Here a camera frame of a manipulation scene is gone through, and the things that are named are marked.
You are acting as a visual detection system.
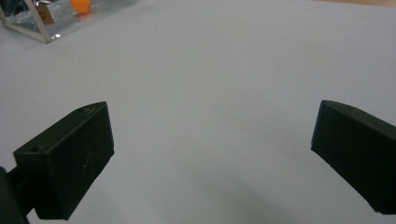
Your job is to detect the clear acrylic box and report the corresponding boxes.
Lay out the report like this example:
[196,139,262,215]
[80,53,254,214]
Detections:
[0,0,138,45]

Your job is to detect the orange ping-pong ball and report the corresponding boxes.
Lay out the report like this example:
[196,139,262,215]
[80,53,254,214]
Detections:
[69,0,92,15]

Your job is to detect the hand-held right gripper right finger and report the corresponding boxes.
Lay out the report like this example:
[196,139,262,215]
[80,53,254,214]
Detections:
[310,99,396,216]

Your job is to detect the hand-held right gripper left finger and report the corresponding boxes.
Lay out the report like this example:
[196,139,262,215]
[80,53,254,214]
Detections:
[13,101,115,221]

